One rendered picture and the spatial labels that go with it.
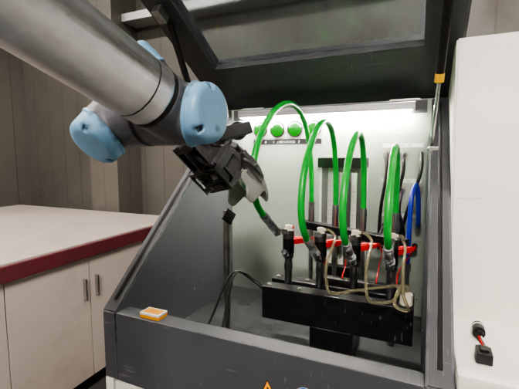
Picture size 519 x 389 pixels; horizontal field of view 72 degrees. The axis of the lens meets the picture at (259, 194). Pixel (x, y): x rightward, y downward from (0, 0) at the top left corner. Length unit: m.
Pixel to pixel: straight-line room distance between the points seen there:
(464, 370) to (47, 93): 4.10
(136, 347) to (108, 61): 0.65
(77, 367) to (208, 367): 1.55
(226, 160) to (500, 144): 0.55
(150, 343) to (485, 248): 0.71
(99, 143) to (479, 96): 0.74
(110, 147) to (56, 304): 1.60
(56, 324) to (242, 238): 1.15
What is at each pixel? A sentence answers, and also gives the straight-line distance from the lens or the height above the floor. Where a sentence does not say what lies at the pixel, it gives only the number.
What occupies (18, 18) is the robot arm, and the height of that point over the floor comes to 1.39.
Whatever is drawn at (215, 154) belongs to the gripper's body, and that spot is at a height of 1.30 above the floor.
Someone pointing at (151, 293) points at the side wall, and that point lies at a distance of 0.97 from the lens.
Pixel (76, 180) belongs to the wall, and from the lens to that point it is 3.97.
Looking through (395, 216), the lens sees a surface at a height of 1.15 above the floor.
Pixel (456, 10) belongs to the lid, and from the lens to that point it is 0.93.
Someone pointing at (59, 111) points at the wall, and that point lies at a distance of 4.14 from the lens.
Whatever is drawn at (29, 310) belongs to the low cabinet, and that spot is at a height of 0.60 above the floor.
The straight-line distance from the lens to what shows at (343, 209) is 0.68.
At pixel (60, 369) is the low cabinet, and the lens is 2.20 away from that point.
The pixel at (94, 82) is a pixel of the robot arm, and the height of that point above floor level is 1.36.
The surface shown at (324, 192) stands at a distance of 1.10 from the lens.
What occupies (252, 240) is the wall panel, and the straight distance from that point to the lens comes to 1.25.
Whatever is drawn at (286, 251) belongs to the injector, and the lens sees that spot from 0.87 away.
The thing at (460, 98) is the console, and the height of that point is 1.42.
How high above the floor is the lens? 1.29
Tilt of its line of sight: 6 degrees down
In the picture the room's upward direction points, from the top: straight up
